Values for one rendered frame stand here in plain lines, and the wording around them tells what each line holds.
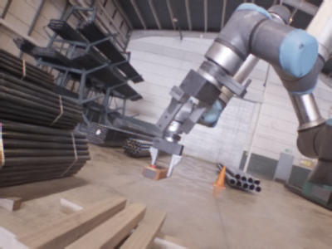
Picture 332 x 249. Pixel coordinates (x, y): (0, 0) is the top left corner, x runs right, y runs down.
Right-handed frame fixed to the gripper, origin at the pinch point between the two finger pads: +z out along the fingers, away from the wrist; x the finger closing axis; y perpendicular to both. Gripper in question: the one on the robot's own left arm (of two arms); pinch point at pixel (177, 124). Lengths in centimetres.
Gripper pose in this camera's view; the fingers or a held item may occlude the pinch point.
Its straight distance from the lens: 57.4
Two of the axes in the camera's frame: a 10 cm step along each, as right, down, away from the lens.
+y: -6.9, -6.0, 4.0
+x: -4.6, -0.7, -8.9
